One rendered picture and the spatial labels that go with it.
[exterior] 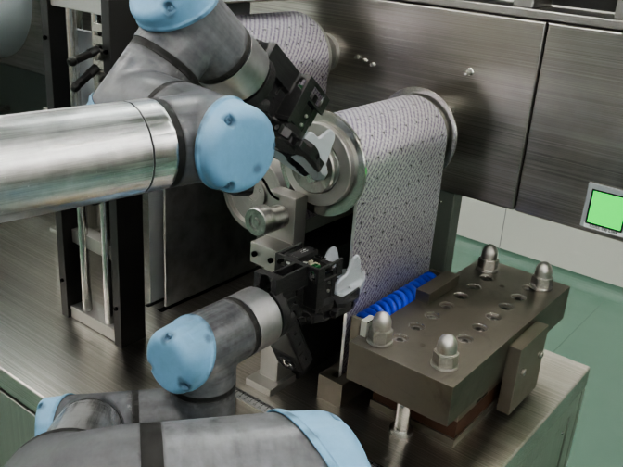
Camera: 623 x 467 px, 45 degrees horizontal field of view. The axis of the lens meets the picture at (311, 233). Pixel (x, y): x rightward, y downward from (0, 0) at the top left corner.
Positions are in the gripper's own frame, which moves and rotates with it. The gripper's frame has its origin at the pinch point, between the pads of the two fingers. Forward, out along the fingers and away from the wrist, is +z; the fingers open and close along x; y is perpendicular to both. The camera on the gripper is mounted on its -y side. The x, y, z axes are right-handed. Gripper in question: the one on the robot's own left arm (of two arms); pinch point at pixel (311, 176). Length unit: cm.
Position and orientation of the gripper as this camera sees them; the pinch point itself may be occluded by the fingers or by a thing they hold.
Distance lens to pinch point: 98.6
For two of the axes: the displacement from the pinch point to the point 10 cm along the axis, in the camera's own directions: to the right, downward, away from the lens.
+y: 4.5, -8.7, 1.8
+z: 4.3, 3.9, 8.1
